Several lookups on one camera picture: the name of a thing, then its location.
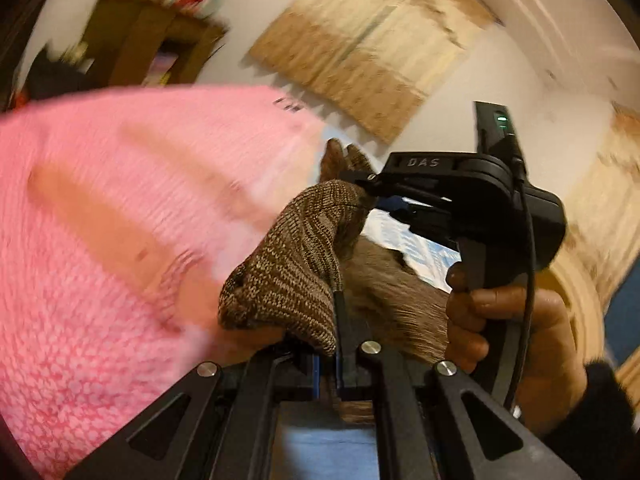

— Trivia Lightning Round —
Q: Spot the stack of books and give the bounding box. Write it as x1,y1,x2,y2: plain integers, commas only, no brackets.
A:
147,52,177,87

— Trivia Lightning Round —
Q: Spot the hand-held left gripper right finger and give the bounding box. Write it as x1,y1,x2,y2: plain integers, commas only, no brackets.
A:
332,290,583,480

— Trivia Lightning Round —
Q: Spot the beige patterned curtain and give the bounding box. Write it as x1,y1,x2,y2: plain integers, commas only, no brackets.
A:
248,0,501,144
562,102,640,313

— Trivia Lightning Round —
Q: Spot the person's right hand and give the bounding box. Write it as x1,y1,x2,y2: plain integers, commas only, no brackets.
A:
444,264,589,435

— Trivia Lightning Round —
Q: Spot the brown wooden cabinet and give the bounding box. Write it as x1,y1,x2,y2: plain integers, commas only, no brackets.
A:
80,0,229,89

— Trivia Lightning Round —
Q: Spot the brown knit garment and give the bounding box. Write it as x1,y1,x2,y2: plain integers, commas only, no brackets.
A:
217,139,451,423

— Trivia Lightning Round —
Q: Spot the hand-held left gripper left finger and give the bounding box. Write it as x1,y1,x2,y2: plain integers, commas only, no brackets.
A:
65,345,321,480

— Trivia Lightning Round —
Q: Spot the person's right forearm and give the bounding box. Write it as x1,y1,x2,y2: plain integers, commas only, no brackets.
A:
542,359,640,480

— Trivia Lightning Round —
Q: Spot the pink textured blanket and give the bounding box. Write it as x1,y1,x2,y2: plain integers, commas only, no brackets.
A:
0,84,331,480

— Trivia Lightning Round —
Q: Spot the black cable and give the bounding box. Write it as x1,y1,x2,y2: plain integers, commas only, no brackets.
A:
501,152,539,413

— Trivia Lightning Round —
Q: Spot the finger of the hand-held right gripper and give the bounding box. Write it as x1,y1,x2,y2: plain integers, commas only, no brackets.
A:
389,197,463,243
340,169,453,202

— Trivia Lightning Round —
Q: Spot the small black bag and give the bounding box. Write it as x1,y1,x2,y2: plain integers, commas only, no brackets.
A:
24,54,97,103

